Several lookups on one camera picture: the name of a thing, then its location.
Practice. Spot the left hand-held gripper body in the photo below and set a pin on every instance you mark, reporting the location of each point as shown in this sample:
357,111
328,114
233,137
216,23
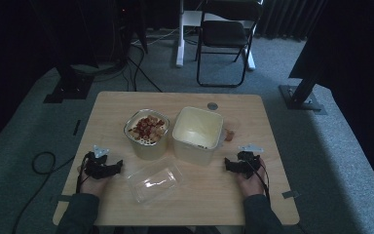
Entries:
94,161

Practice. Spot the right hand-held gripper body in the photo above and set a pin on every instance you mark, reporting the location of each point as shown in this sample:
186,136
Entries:
250,160

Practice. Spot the person's left hand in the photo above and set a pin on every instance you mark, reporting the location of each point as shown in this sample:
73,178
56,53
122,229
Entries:
93,186

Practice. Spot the person's right hand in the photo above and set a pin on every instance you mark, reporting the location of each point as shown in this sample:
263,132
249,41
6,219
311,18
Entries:
251,184

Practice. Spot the orange dried fruit piece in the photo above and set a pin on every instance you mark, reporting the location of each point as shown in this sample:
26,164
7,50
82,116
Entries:
229,134

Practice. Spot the black tape strip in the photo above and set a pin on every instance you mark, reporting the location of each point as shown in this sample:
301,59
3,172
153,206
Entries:
77,127

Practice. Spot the clear plastic lid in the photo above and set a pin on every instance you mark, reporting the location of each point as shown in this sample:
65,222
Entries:
155,180

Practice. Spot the clear container of dried fruit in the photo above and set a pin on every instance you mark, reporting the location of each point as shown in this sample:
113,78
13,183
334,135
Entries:
146,133

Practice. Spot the cream square plastic bin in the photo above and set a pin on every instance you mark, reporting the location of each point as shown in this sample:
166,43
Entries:
197,134

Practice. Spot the grey tape strip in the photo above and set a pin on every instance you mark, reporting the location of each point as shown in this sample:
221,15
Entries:
290,194

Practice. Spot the grey round table grommet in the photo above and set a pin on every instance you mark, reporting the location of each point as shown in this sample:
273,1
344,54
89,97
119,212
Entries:
212,106

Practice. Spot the black stand base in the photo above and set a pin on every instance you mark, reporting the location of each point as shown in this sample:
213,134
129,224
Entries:
68,88

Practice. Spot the black metal stand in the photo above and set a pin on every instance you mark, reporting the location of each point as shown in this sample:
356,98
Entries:
302,96

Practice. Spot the black folding chair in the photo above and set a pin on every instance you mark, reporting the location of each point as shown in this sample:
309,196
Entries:
224,33

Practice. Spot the dark curtain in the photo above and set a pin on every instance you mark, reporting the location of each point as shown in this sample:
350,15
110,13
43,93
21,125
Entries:
289,16

